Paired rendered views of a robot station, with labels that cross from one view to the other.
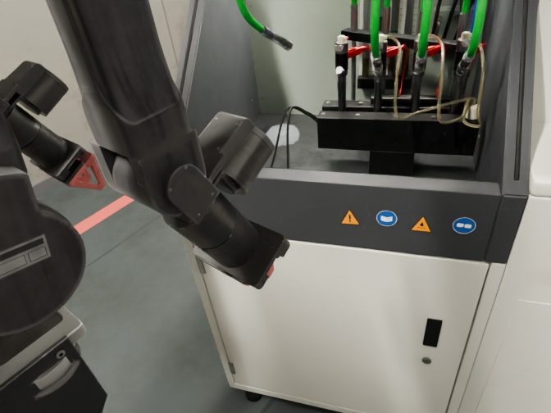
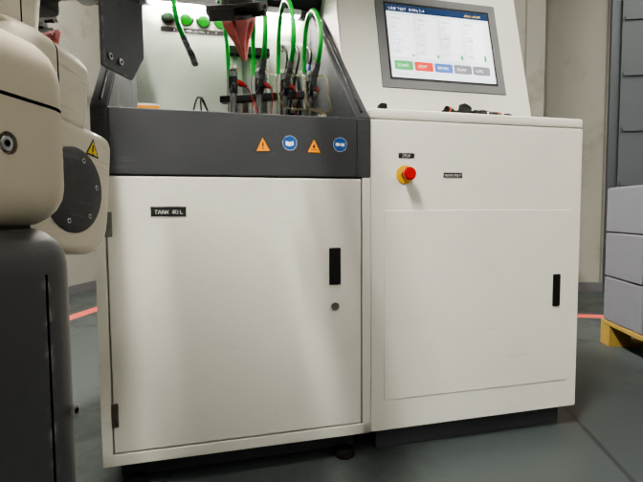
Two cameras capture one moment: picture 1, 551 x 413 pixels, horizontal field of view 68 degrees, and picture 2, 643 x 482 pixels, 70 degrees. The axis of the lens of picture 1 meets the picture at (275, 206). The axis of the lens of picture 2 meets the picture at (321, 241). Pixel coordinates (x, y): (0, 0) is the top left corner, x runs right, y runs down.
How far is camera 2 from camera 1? 0.92 m
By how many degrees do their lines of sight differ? 46
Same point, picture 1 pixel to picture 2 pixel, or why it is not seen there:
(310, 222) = (231, 153)
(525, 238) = (376, 152)
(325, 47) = not seen: hidden behind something
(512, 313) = (384, 226)
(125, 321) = not seen: outside the picture
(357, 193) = (267, 121)
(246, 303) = (155, 274)
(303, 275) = (222, 218)
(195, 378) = not seen: outside the picture
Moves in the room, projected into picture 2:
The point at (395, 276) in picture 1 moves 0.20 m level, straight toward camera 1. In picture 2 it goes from (300, 203) to (317, 201)
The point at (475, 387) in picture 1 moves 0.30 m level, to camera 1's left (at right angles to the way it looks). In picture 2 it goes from (378, 331) to (285, 350)
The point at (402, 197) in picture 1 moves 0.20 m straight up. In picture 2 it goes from (299, 122) to (298, 44)
